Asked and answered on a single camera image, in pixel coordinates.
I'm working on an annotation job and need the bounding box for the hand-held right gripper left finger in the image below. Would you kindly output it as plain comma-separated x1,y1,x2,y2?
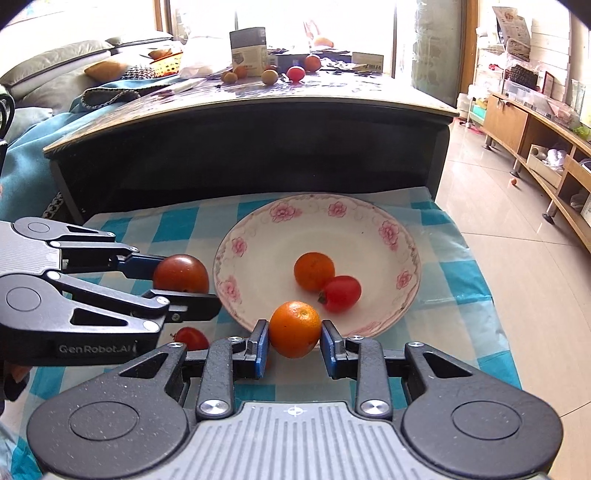
95,318,271,421

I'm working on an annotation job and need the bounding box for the wooden tv cabinet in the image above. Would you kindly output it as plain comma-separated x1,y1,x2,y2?
482,92,591,254

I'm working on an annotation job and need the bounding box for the grey cardboard box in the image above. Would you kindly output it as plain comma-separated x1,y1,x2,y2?
229,28,269,77

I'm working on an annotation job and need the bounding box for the small red tomato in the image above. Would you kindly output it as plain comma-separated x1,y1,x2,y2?
171,327,211,352

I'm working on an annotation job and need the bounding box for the yellow cushion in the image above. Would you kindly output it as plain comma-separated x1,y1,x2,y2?
85,59,131,82

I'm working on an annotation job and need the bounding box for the white shelf trolley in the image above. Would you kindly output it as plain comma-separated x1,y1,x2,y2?
466,46,509,131

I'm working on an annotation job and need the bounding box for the blue white checked tablecloth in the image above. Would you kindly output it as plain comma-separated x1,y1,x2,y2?
0,185,525,480

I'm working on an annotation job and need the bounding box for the dark knitted cushion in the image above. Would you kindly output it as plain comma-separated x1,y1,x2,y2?
122,65,156,82

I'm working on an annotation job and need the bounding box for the open cardboard box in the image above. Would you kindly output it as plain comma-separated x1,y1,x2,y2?
526,144,570,188

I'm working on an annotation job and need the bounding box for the teal blanket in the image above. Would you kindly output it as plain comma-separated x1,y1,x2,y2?
0,76,208,222

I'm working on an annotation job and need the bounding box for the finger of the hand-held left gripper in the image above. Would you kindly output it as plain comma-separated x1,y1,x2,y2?
45,270,221,334
48,224,167,280

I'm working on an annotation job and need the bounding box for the dark coffee table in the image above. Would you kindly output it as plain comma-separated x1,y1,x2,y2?
44,76,460,227

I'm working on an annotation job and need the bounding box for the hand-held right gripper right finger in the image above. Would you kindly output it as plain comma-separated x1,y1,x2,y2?
320,319,498,421

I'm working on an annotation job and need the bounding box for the white plastic bag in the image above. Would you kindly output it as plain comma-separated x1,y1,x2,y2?
178,37,234,79

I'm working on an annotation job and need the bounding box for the white floral plate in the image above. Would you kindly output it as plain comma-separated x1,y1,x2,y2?
212,194,422,340

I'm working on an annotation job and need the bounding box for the orange plastic basket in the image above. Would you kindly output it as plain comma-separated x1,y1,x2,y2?
148,48,185,77

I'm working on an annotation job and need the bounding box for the grey sofa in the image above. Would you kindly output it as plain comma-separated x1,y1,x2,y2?
0,37,178,116

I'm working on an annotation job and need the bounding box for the large dark red tomato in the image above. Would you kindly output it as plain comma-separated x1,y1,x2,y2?
152,254,211,295

